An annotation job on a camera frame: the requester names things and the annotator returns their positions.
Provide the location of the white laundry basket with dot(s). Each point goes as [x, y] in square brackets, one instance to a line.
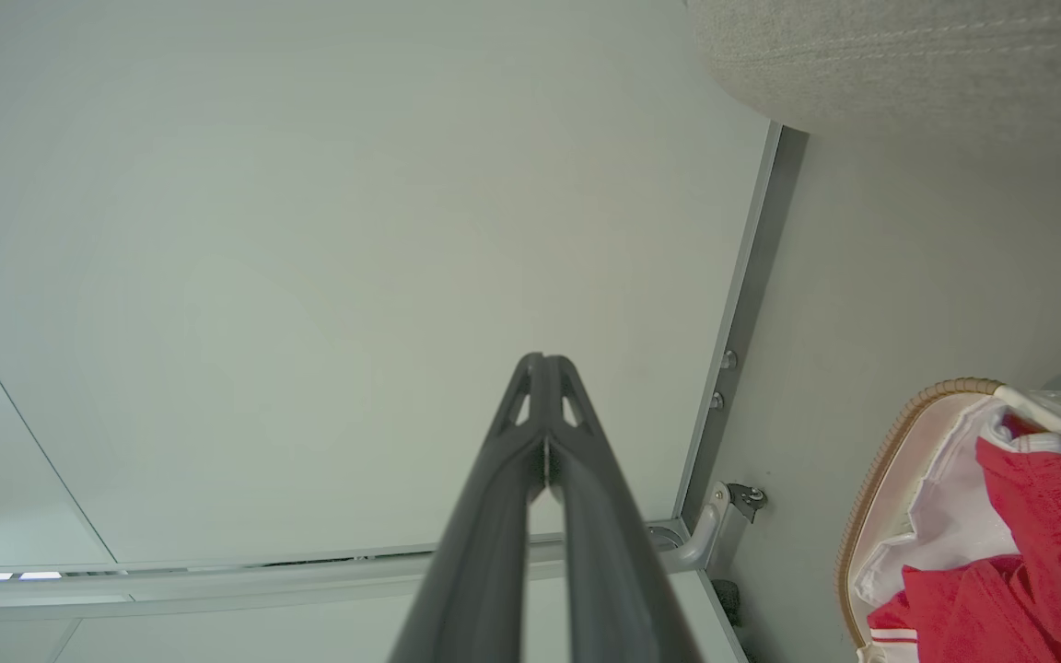
[871, 488]

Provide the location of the black caster wheel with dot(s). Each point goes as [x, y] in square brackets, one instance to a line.
[750, 499]

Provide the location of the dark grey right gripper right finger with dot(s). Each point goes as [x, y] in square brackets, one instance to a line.
[613, 571]

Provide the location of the silver frame bolt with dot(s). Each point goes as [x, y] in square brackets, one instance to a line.
[728, 359]
[717, 401]

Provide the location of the red shorts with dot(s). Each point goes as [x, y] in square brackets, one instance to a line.
[1060, 516]

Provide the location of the grey fabric sofa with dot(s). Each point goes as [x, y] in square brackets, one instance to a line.
[908, 55]

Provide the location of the grey table leg with caster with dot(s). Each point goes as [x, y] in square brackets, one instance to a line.
[710, 539]

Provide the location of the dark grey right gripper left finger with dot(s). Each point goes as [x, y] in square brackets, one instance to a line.
[484, 552]

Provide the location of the red white striped jersey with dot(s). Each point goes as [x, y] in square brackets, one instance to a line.
[963, 617]

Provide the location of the grey partition frame rail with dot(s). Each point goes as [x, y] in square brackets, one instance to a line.
[263, 580]
[752, 276]

